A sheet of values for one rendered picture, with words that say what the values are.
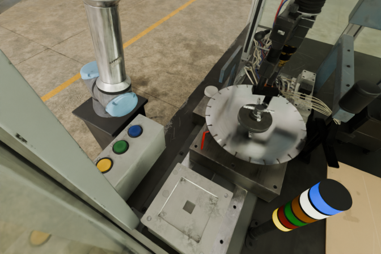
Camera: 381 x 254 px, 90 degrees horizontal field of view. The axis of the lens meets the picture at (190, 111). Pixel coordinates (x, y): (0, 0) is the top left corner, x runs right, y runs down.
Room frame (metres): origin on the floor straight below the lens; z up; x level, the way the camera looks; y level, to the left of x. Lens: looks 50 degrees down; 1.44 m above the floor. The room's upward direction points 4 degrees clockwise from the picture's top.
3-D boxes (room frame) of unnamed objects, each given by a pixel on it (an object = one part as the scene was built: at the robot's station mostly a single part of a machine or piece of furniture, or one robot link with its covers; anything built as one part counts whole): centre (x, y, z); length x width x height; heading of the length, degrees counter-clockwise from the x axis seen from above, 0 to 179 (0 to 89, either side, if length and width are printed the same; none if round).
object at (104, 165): (0.23, 0.25, 0.89); 0.04 x 0.04 x 0.02
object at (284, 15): (0.48, -0.22, 1.17); 0.06 x 0.05 x 0.20; 144
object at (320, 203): (0.10, -0.22, 1.14); 0.05 x 0.04 x 0.03; 63
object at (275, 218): (0.10, -0.22, 0.98); 0.05 x 0.04 x 0.03; 63
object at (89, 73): (0.58, 0.38, 0.91); 0.13 x 0.12 x 0.14; 45
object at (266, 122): (0.40, -0.22, 0.96); 0.11 x 0.11 x 0.03
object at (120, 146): (0.29, 0.21, 0.90); 0.04 x 0.04 x 0.02
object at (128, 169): (0.28, 0.20, 0.82); 0.28 x 0.11 x 0.15; 153
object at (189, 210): (0.13, -0.01, 0.82); 0.18 x 0.18 x 0.15; 63
